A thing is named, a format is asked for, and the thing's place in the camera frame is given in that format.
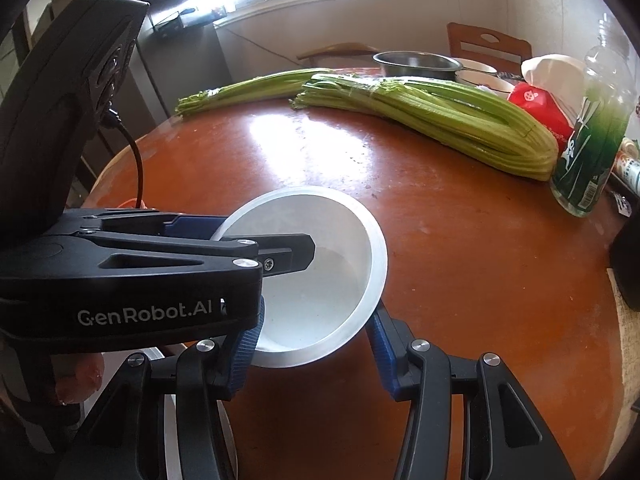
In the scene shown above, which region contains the long celery bunch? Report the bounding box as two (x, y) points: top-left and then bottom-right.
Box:
(175, 67), (336, 118)

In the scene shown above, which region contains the white bowl with dark rim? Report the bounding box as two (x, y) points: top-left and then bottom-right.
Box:
(454, 58), (526, 96)

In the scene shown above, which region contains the black box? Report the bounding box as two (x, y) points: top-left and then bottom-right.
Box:
(152, 7), (221, 41)

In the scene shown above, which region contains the grey refrigerator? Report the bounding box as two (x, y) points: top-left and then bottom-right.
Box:
(120, 7), (226, 126)

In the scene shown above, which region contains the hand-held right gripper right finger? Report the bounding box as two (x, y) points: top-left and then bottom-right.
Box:
(365, 302), (576, 480)

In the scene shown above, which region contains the clear bottle with green label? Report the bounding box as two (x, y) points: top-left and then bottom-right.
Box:
(550, 12), (633, 218)

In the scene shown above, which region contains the metal basin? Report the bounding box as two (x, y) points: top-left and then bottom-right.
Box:
(372, 51), (463, 81)

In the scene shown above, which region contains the black cable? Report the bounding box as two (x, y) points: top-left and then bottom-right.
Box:
(102, 102), (147, 209)

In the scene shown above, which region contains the red tissue pack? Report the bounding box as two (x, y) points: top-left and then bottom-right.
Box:
(507, 54), (588, 148)

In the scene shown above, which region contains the wooden chair with cutout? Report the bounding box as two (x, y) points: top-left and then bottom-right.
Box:
(446, 22), (532, 68)

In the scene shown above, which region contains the thick celery bunch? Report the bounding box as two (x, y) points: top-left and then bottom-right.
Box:
(290, 72), (559, 182)

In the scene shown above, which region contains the small bottle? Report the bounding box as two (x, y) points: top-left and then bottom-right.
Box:
(615, 137), (640, 193)

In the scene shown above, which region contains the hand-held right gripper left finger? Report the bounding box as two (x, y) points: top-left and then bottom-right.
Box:
(52, 296), (266, 480)

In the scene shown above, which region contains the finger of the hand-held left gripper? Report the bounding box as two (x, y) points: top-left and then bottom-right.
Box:
(45, 231), (317, 287)
(65, 208), (228, 241)

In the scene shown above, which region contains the person's left hand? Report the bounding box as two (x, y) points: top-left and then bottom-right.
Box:
(52, 352), (106, 407)

